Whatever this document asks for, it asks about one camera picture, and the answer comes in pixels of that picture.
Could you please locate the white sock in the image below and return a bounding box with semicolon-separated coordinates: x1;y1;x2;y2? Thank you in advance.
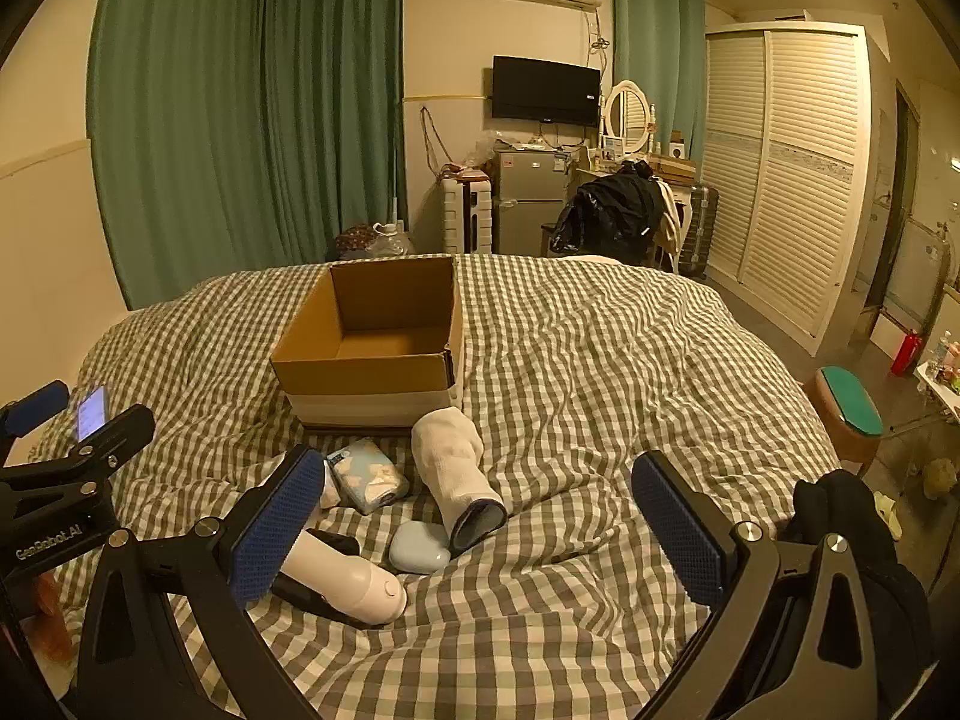
411;406;507;552

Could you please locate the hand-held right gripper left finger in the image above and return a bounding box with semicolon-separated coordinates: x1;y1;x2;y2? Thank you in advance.
75;444;327;720

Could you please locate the white oval mirror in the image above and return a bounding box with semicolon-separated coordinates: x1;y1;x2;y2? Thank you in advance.
604;80;652;155

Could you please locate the smartphone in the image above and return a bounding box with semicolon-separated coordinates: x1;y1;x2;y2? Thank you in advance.
75;385;112;445

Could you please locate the blue floral tissue pack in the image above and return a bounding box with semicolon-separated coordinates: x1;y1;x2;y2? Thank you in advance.
326;437;411;516

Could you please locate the light blue oval case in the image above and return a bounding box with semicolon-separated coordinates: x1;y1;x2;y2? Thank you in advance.
388;521;452;577

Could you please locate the brown cardboard box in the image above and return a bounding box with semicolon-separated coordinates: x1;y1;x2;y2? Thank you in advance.
270;255;466;432

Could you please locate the cream cloth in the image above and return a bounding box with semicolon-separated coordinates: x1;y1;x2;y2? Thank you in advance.
651;195;685;271

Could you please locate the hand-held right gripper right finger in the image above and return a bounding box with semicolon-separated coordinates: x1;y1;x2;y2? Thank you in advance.
630;450;938;720

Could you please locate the silver suitcase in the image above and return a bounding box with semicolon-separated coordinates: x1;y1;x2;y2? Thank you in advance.
679;184;719;275

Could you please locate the wide green curtain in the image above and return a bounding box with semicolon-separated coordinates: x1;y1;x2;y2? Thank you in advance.
88;0;406;310

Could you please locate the patterned bag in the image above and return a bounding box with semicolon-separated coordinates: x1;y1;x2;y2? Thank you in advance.
335;225;383;260

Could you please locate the white louvred wardrobe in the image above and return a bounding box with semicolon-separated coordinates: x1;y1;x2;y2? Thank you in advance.
705;21;871;357

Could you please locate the green checked blanket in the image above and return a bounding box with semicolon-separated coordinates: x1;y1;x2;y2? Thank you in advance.
30;253;841;720

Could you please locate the black cloth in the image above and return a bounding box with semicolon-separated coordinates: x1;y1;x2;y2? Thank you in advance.
791;469;935;691

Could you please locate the white ribbed suitcase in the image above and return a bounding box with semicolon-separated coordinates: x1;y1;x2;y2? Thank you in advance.
441;176;494;254

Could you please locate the black wall television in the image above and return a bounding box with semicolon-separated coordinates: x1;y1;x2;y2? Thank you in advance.
491;55;602;127

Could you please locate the red fire extinguisher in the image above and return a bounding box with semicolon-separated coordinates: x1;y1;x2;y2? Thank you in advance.
890;328;922;376

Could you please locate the green topped stool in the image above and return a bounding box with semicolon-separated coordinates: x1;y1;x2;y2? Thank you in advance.
814;366;886;477

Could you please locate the black flat object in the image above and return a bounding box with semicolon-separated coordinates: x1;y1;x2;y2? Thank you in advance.
270;529;361;620

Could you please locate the silver fridge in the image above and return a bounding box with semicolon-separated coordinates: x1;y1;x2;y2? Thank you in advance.
493;148;572;256

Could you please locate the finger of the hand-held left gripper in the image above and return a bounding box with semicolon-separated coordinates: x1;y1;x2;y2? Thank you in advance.
0;380;70;458
41;403;157;482

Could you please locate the clear water jug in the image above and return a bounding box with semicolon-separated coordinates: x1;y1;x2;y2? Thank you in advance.
371;223;415;256

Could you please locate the white cylindrical bottle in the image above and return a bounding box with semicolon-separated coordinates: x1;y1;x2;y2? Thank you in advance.
281;529;408;625

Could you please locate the narrow green curtain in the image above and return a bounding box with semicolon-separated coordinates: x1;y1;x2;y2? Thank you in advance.
611;0;706;155

